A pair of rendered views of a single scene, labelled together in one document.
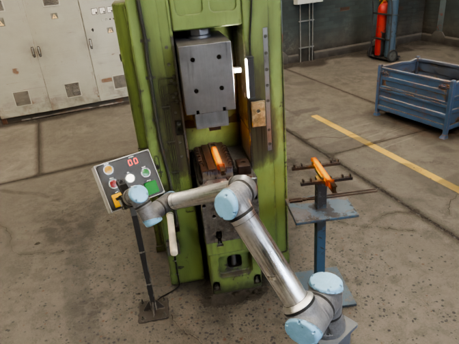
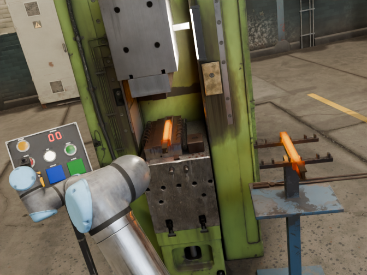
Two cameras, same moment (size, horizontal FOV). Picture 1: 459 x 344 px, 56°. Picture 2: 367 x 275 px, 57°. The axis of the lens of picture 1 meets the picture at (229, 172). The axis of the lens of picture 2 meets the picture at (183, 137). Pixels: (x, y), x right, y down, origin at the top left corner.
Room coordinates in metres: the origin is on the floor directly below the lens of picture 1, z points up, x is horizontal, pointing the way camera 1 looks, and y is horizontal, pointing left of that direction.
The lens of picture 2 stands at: (0.88, -0.39, 1.72)
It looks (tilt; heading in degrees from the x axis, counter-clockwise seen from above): 23 degrees down; 12
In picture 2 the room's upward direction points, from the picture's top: 10 degrees counter-clockwise
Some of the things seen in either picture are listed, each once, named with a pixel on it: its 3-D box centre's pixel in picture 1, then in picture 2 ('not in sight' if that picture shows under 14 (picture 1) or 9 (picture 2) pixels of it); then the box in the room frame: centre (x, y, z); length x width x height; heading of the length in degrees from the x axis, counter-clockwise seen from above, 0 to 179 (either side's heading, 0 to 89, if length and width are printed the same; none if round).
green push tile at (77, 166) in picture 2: (151, 188); (76, 167); (2.25, 0.47, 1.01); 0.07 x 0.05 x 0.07; 123
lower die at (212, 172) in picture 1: (212, 160); (165, 135); (2.67, 0.11, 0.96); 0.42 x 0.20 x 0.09; 8
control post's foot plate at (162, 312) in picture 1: (152, 305); not in sight; (2.31, 0.62, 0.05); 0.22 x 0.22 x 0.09; 8
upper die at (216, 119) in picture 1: (207, 109); (153, 76); (2.67, 0.11, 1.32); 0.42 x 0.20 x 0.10; 8
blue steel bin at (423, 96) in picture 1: (429, 93); not in sight; (5.44, -2.73, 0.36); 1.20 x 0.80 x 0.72; 25
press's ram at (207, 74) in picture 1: (210, 70); (152, 28); (2.68, 0.06, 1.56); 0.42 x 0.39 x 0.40; 8
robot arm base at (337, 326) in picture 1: (325, 316); not in sight; (1.48, -0.39, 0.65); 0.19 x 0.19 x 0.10
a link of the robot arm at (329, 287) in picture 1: (324, 295); not in sight; (1.48, -0.38, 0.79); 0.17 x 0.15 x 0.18; 144
